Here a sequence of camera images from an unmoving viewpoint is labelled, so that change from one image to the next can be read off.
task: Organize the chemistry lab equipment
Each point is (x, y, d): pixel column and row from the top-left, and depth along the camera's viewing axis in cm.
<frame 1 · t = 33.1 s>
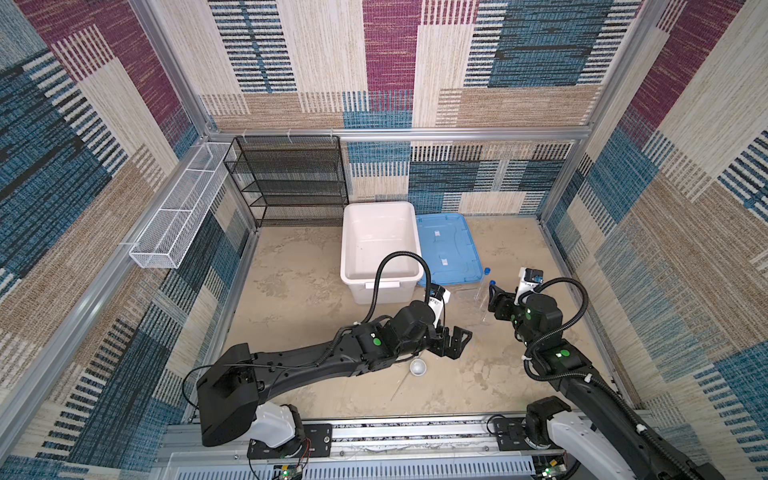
left hand: (460, 327, 71), fingers open
right hand: (502, 291, 81), fingers open
white plastic storage bin: (370, 231, 111), point 7 cm above the table
blue plastic bin lid: (448, 244, 116), on the table
blue capped test tube: (487, 272, 89), point 16 cm above the table
small white ceramic crucible: (418, 367, 86), on the table
clear plastic tube rack: (470, 306, 98), on the table

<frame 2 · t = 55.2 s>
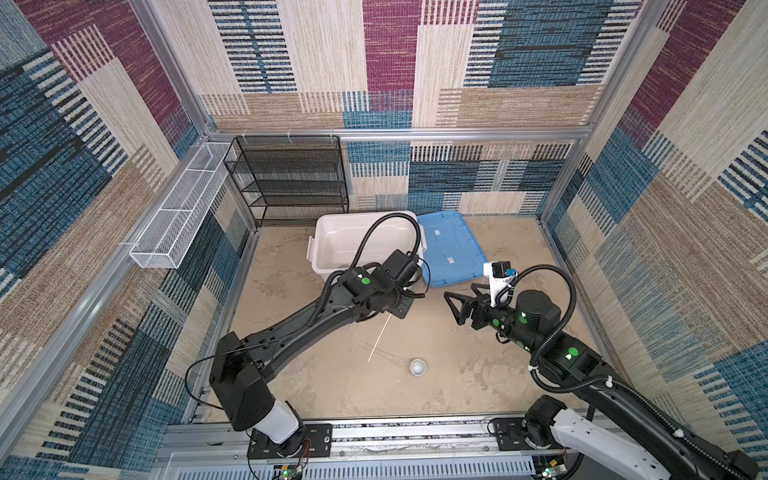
left hand: (403, 293, 78), fingers closed
right hand: (459, 295, 71), fingers open
white plastic storage bin: (338, 239, 105), point 10 cm above the table
clear plastic pipette: (397, 361, 87), on the table
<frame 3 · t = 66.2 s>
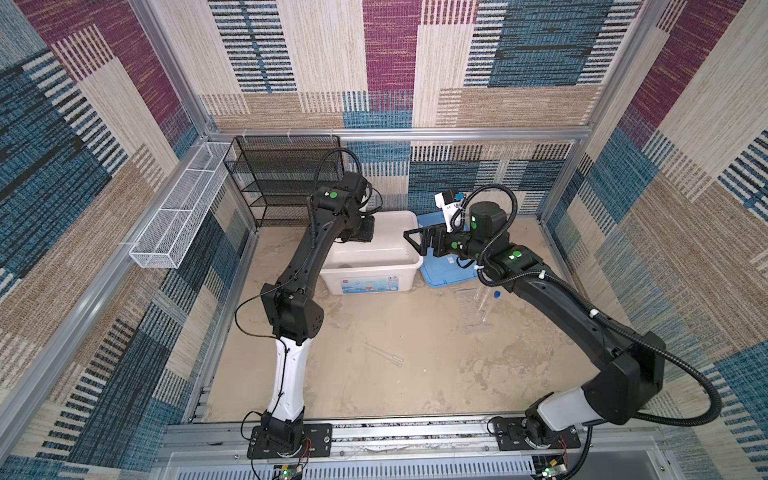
left hand: (367, 231, 87), fingers open
right hand: (417, 236, 74), fingers open
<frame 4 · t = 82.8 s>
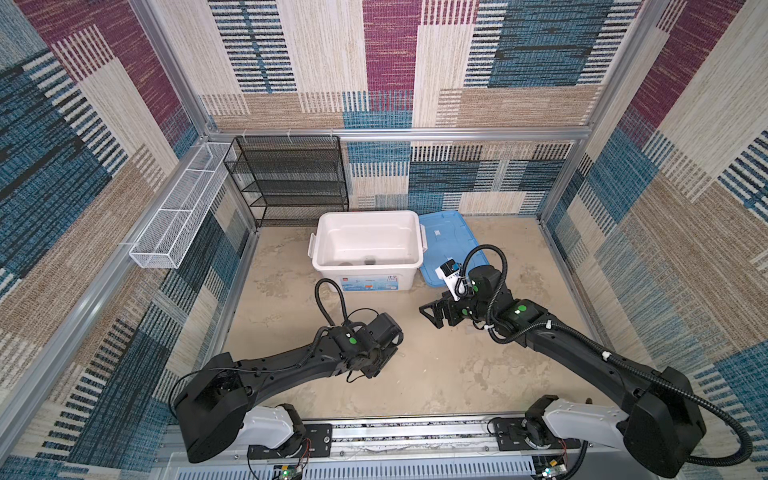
left hand: (397, 350, 81), fingers open
right hand: (434, 307, 80), fingers open
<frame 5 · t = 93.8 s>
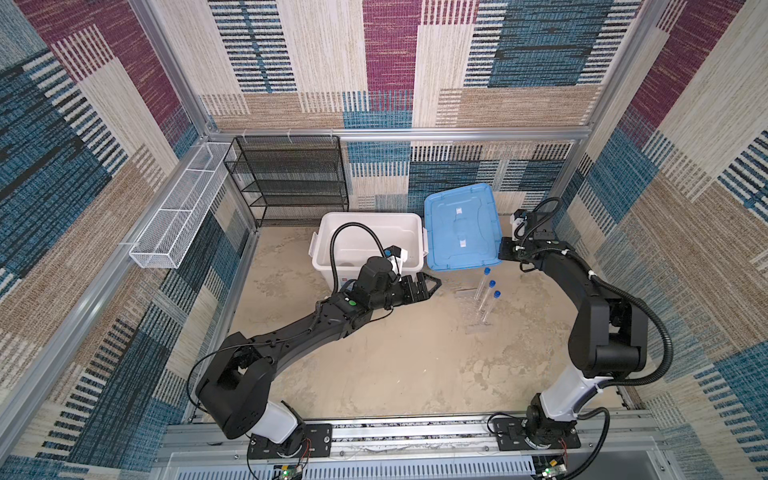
left hand: (434, 283, 76), fingers open
right hand: (504, 249, 93), fingers closed
blue plastic bin lid: (462, 229, 106), point 11 cm above the table
blue capped test tube 3: (497, 295, 83), point 16 cm above the table
